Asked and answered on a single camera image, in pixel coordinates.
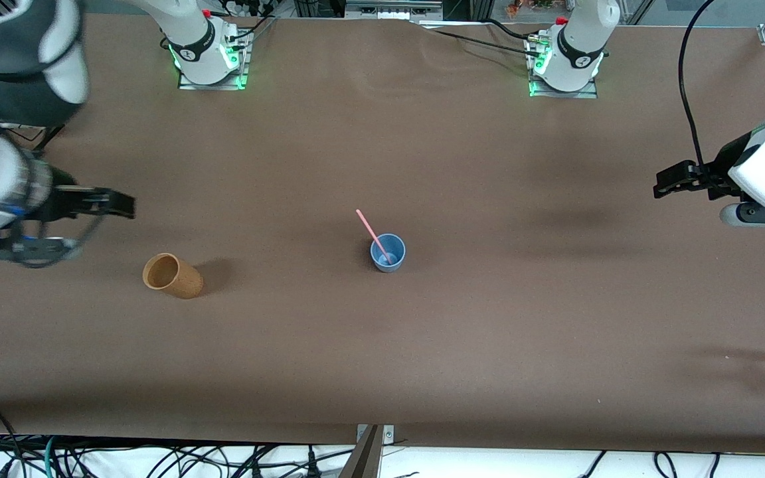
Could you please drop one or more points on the pink chopstick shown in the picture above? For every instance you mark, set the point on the pink chopstick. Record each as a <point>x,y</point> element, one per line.
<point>369,229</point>

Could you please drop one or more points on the blue cup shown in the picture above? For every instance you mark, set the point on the blue cup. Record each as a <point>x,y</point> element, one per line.
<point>386,265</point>

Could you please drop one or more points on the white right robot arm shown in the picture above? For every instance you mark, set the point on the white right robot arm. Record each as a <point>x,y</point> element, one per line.
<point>17,60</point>

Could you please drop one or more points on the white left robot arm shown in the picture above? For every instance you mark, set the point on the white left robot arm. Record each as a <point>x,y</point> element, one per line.
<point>578,46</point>

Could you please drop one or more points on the brown wooden cup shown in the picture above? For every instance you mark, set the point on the brown wooden cup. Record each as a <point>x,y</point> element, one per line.
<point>186,282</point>

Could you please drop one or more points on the grey device at corner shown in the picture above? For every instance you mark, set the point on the grey device at corner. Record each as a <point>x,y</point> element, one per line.
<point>58,132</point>

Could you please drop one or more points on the brown table cover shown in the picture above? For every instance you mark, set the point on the brown table cover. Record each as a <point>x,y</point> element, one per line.
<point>382,345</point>

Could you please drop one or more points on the grey power strip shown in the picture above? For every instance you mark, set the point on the grey power strip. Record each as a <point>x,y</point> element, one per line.
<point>392,8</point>

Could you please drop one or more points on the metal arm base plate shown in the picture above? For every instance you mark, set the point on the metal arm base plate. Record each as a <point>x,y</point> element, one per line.
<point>565,94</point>
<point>213,86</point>

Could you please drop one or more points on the dark camera pole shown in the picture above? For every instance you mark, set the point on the dark camera pole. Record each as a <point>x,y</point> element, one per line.
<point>364,461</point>

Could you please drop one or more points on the grey metal bracket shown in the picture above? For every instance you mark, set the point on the grey metal bracket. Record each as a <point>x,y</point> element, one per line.
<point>389,435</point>

